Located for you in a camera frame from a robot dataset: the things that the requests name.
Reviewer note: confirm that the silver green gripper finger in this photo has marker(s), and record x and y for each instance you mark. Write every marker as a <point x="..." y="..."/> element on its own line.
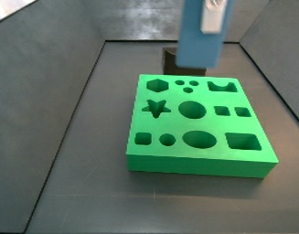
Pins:
<point x="213" y="14"/>

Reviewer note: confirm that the green shape-sorting board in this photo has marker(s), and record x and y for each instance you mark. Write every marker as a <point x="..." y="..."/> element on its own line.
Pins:
<point x="194" y="127"/>

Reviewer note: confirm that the dark arch-shaped block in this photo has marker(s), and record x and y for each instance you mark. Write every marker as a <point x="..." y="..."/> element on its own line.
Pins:
<point x="173" y="69"/>

